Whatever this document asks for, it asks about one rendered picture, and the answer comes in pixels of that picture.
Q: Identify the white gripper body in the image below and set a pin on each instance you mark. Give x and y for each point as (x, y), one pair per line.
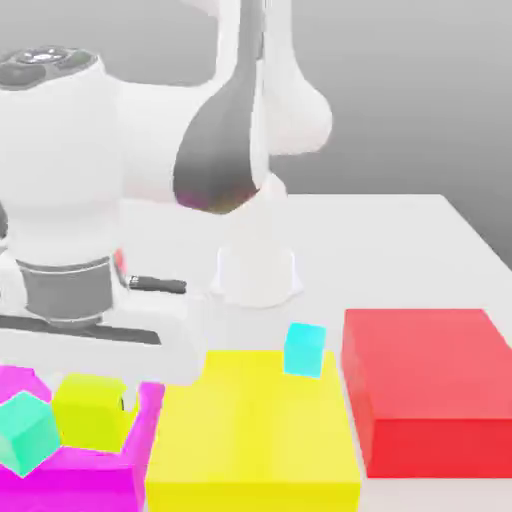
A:
(168, 340)

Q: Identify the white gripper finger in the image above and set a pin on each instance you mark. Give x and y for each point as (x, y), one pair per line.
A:
(130, 394)

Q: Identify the small lime cube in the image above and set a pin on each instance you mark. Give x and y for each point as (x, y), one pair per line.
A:
(90, 416)

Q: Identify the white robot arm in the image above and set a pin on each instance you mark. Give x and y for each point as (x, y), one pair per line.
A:
(60, 160)

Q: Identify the small teal cube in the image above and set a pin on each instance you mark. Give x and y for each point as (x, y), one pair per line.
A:
(28, 434)

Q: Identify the small cyan cube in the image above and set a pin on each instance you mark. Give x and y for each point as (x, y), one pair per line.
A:
(304, 352)

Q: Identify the large magenta box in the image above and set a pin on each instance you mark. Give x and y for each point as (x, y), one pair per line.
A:
(80, 484)

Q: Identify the large yellow box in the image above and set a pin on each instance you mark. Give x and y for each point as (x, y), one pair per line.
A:
(252, 432)

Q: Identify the large red box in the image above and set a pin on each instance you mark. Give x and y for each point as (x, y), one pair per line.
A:
(428, 372)

